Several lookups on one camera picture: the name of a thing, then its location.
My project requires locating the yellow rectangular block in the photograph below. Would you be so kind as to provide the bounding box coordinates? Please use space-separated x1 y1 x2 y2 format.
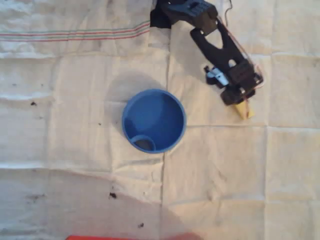
233 100 256 121

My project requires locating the blue plastic cup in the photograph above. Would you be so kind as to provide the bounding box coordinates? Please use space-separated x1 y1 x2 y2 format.
121 88 188 154

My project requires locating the red object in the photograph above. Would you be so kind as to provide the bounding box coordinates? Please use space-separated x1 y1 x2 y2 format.
65 231 202 240

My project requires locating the plain white cloth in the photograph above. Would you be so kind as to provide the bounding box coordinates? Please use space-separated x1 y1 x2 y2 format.
0 0 320 240

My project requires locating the white cloth with coloured stripes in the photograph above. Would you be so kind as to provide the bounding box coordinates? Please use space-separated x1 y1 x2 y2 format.
0 0 151 60

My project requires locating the blue white gripper camera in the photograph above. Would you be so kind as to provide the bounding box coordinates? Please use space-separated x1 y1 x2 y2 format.
203 64 230 89

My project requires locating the thin black cable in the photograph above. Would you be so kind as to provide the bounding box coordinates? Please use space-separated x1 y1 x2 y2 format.
224 0 234 27

